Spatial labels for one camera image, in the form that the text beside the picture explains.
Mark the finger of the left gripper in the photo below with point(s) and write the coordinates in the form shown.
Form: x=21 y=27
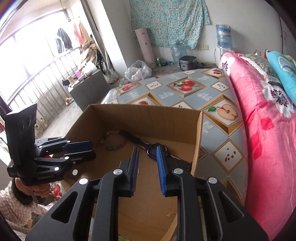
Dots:
x=60 y=144
x=50 y=170

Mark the clear water jug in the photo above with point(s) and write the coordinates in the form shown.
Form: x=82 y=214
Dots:
x=178 y=51

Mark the fruit pattern tablecloth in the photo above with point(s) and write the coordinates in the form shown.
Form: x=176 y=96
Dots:
x=223 y=149

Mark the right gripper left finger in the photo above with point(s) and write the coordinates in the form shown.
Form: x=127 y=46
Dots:
x=89 y=209

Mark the red gift bag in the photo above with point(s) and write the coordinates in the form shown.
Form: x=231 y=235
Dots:
x=57 y=193

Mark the pink floral blanket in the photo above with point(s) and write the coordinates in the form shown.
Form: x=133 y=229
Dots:
x=269 y=117

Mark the pink checked left sleeve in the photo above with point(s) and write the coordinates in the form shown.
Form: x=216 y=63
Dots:
x=17 y=208

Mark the person left hand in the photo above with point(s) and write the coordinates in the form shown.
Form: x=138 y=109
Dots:
x=39 y=190

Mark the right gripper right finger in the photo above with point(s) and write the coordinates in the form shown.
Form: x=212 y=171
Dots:
x=206 y=209

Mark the white plastic bag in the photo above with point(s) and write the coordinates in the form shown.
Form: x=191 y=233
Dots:
x=138 y=71

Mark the pink strap smart watch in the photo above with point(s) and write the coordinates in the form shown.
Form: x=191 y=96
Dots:
x=151 y=150

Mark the blue water bottle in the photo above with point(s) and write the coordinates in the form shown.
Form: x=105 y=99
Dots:
x=224 y=38

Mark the floral teal wall cloth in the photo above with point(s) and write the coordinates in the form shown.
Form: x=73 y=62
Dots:
x=170 y=22

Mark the rolled pink mat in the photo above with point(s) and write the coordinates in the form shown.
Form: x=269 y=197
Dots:
x=146 y=48

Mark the dark grey cabinet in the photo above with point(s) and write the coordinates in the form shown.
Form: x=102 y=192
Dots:
x=91 y=90

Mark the white water dispenser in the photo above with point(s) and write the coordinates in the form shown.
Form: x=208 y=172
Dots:
x=218 y=53

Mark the blue patterned pillow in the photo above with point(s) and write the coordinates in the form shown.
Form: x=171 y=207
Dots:
x=285 y=70

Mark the black rice cooker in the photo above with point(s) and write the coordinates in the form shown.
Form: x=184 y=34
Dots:
x=188 y=63

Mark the brown cardboard box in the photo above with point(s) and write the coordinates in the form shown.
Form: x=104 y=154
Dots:
x=139 y=181

